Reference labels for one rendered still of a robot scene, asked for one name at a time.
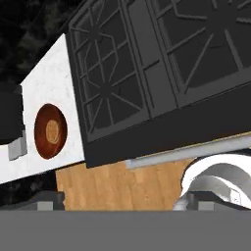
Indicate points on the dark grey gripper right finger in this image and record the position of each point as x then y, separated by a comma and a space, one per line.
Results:
204, 197

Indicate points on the brown bowl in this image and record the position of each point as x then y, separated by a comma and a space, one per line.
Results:
41, 130

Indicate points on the light wooden cupboard front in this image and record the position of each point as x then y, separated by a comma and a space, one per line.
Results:
121, 186

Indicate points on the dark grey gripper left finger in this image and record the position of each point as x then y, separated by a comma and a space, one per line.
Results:
49, 197

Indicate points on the tan round waffle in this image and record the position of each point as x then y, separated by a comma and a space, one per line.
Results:
52, 132

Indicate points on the black microwave oven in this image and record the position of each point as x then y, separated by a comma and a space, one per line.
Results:
10, 114

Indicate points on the black hob with grates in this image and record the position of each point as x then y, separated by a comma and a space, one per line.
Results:
157, 81

